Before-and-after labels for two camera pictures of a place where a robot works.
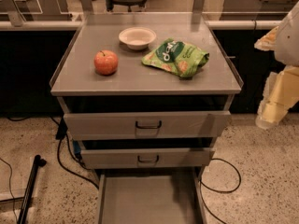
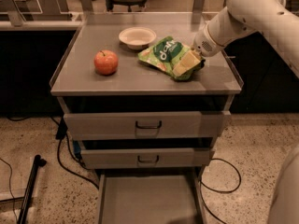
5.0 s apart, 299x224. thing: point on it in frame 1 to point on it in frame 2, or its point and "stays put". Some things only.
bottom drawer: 154,198 stays put
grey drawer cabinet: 147,96 stays put
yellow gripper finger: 280,94 to 205,45
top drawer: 147,126 stays put
